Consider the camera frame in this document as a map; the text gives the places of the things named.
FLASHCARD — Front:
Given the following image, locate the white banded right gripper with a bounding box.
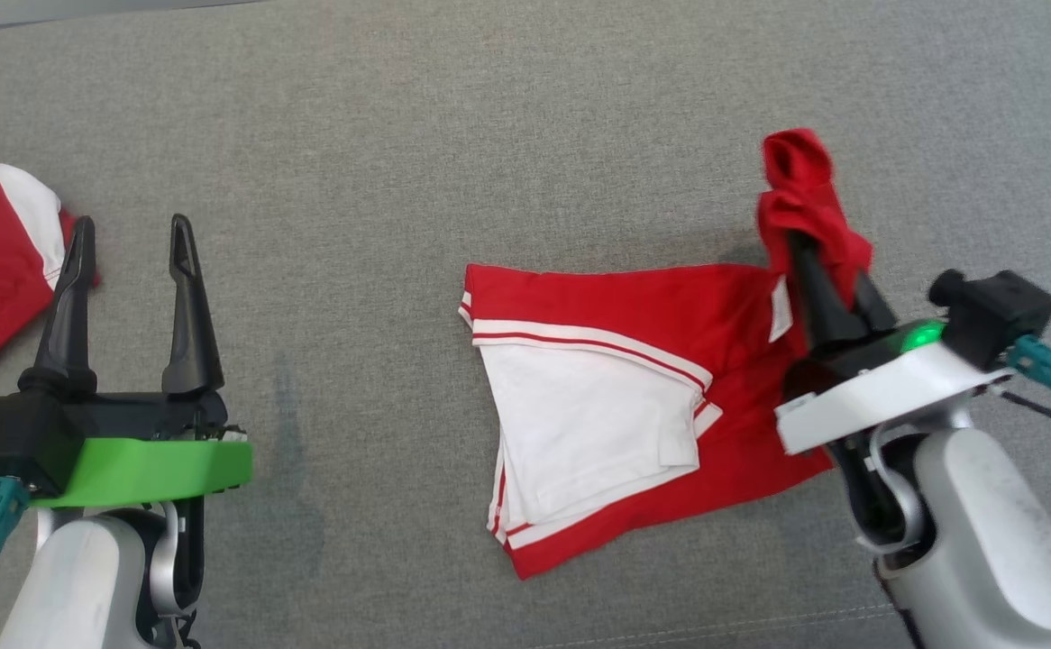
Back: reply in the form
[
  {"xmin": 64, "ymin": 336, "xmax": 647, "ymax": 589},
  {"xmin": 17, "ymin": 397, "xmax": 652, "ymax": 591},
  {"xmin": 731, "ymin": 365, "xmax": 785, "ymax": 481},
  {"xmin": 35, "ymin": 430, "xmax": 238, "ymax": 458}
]
[{"xmin": 776, "ymin": 230, "xmax": 1013, "ymax": 456}]

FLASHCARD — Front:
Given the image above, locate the grey fabric sofa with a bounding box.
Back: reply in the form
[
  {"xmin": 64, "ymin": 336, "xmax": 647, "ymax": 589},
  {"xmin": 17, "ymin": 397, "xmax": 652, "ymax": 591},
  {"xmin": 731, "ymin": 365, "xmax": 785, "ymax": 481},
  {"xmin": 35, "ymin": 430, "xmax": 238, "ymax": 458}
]
[{"xmin": 0, "ymin": 0, "xmax": 1051, "ymax": 649}]

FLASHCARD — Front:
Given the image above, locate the right camera cable teal plug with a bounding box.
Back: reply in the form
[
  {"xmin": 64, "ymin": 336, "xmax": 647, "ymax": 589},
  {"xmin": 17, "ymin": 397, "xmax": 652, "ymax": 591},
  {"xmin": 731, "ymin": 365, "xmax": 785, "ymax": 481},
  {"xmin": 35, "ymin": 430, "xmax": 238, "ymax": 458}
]
[{"xmin": 999, "ymin": 335, "xmax": 1051, "ymax": 425}]

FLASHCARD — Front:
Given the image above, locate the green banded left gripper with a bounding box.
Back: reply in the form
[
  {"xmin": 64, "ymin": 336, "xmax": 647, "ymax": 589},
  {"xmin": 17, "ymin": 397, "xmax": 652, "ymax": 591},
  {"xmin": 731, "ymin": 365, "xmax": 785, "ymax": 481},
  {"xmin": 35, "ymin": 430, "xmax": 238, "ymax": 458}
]
[{"xmin": 19, "ymin": 214, "xmax": 253, "ymax": 507}]

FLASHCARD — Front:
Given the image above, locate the red and white jersey shirt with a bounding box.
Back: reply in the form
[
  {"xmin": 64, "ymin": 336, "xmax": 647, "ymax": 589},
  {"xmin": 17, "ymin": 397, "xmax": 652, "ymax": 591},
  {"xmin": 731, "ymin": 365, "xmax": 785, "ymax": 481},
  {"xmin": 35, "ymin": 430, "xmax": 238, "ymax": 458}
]
[{"xmin": 458, "ymin": 128, "xmax": 875, "ymax": 580}]

